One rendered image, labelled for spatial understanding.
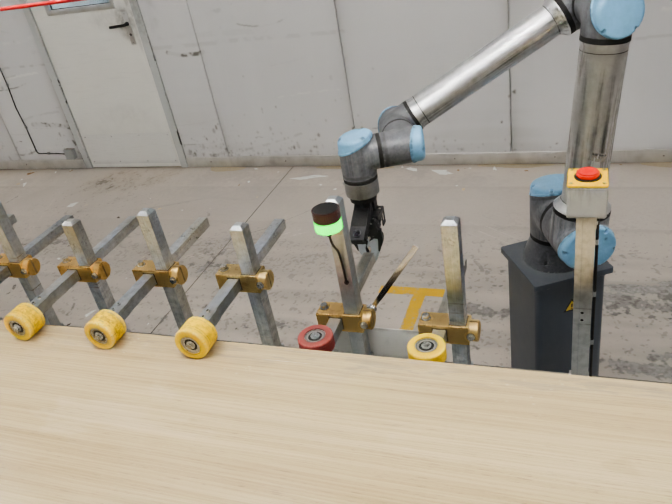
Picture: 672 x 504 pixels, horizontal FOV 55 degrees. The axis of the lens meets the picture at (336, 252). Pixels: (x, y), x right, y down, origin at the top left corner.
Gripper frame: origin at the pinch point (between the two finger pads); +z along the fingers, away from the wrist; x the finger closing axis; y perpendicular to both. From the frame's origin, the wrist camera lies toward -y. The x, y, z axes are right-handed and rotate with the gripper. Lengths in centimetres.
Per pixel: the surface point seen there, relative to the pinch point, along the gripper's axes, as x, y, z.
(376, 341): -7.6, -25.1, 6.9
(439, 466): -33, -71, -8
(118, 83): 262, 238, 17
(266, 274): 16.5, -28.0, -14.1
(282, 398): 0, -60, -8
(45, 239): 98, -14, -12
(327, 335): -2.9, -41.3, -8.1
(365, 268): -1.3, -8.4, -3.4
